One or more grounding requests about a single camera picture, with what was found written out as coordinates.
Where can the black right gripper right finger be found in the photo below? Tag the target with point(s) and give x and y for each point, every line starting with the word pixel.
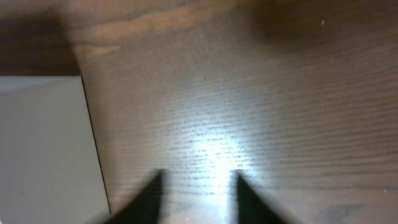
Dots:
pixel 251 208

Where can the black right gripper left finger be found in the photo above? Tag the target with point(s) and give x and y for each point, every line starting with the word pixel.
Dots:
pixel 145 207

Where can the white cardboard box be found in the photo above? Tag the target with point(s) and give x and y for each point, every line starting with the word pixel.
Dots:
pixel 50 171

